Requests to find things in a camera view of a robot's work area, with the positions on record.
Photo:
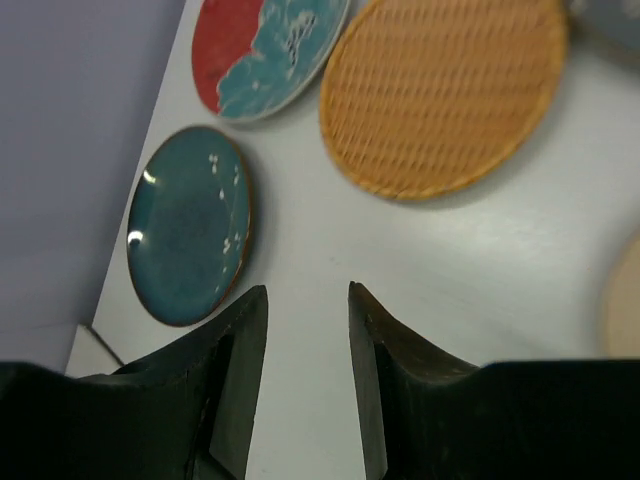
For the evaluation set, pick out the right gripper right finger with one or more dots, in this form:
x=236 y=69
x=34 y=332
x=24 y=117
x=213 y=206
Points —
x=423 y=413

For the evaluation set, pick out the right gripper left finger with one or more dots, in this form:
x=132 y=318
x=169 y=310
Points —
x=185 y=411

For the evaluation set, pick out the dark teal blossom plate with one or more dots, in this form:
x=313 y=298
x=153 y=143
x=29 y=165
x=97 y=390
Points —
x=189 y=225

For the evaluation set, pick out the orange woven basket plate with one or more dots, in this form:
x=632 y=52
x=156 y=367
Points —
x=423 y=98

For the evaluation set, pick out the beige bird branch plate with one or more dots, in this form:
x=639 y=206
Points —
x=620 y=305

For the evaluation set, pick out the red and teal floral plate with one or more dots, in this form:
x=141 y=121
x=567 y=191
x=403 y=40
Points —
x=252 y=58

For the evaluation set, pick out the grey deer plate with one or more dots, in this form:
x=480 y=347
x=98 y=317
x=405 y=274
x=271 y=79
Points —
x=616 y=21

